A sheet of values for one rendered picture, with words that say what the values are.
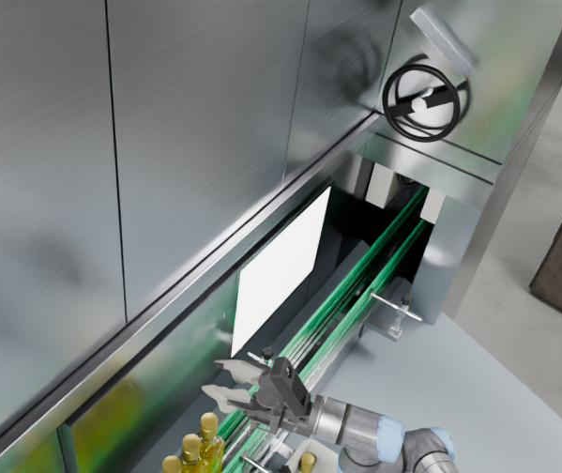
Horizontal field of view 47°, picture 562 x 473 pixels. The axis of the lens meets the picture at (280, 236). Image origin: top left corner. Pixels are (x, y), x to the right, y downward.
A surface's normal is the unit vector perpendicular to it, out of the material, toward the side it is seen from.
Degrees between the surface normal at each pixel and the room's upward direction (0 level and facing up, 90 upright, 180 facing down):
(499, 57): 90
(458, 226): 90
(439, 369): 0
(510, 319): 0
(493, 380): 0
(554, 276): 92
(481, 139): 90
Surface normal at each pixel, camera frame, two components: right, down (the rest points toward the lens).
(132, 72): 0.83, 0.44
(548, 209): 0.12, -0.73
